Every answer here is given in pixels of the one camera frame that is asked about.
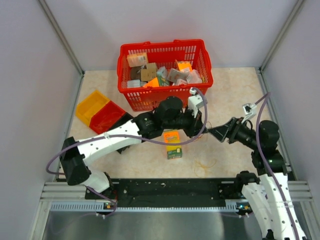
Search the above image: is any red plastic shopping basket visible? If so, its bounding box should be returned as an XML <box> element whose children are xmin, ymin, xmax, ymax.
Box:
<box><xmin>117</xmin><ymin>39</ymin><xmax>214</xmax><ymax>112</ymax></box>

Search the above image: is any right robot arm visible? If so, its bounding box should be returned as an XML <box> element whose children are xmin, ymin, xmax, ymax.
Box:
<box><xmin>208</xmin><ymin>117</ymin><xmax>308</xmax><ymax>240</ymax></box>

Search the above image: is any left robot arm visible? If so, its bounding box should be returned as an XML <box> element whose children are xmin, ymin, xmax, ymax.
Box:
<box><xmin>59</xmin><ymin>94</ymin><xmax>207</xmax><ymax>199</ymax></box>

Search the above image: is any yellow cable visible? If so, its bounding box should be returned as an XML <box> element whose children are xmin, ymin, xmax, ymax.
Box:
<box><xmin>192</xmin><ymin>156</ymin><xmax>217</xmax><ymax>179</ymax></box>

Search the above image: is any orange box in basket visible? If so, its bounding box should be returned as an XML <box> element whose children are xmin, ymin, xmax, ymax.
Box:
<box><xmin>126</xmin><ymin>52</ymin><xmax>149</xmax><ymax>68</ymax></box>

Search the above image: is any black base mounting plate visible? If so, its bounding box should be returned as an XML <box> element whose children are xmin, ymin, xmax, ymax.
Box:
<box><xmin>101</xmin><ymin>178</ymin><xmax>244</xmax><ymax>208</ymax></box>

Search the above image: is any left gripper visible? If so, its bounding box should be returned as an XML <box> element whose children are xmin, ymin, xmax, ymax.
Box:
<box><xmin>162</xmin><ymin>105</ymin><xmax>208</xmax><ymax>139</ymax></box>

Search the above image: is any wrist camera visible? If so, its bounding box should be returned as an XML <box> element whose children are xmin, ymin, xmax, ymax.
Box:
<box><xmin>187</xmin><ymin>87</ymin><xmax>208</xmax><ymax>118</ymax></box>
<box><xmin>241</xmin><ymin>103</ymin><xmax>257</xmax><ymax>124</ymax></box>

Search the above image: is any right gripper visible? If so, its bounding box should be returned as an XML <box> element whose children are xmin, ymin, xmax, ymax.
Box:
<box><xmin>208</xmin><ymin>116</ymin><xmax>261</xmax><ymax>150</ymax></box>

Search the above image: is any red plastic bin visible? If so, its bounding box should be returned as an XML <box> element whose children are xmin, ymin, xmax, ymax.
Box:
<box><xmin>89</xmin><ymin>101</ymin><xmax>126</xmax><ymax>135</ymax></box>

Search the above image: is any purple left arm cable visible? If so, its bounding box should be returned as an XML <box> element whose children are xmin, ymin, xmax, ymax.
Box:
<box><xmin>46</xmin><ymin>87</ymin><xmax>210</xmax><ymax>218</ymax></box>

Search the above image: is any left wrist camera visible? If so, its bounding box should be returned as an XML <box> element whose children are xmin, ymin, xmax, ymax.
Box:
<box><xmin>187</xmin><ymin>87</ymin><xmax>208</xmax><ymax>118</ymax></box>

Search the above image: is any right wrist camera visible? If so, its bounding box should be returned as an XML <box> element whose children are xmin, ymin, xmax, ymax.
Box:
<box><xmin>241</xmin><ymin>103</ymin><xmax>257</xmax><ymax>124</ymax></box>

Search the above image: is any orange sponge pack in basket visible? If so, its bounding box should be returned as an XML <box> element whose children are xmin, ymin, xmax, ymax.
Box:
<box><xmin>175</xmin><ymin>60</ymin><xmax>193</xmax><ymax>73</ymax></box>

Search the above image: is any aluminium frame rail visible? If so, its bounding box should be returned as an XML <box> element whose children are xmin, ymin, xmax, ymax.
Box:
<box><xmin>39</xmin><ymin>181</ymin><xmax>312</xmax><ymax>213</ymax></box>

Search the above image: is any sponge daddy package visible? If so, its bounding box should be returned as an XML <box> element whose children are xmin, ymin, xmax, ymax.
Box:
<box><xmin>163</xmin><ymin>130</ymin><xmax>183</xmax><ymax>160</ymax></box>

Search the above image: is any yellow plastic bin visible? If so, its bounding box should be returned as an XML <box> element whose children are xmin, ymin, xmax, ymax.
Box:
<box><xmin>75</xmin><ymin>90</ymin><xmax>110</xmax><ymax>127</ymax></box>

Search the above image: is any brown cardboard box in basket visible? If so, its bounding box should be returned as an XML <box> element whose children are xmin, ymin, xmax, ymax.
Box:
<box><xmin>140</xmin><ymin>62</ymin><xmax>158</xmax><ymax>82</ymax></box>

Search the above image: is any clear packet in basket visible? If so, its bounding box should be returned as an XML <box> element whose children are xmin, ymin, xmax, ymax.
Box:
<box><xmin>166</xmin><ymin>68</ymin><xmax>189</xmax><ymax>84</ymax></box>

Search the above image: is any black plastic bin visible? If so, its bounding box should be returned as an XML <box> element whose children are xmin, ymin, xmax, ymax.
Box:
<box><xmin>108</xmin><ymin>112</ymin><xmax>134</xmax><ymax>154</ymax></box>

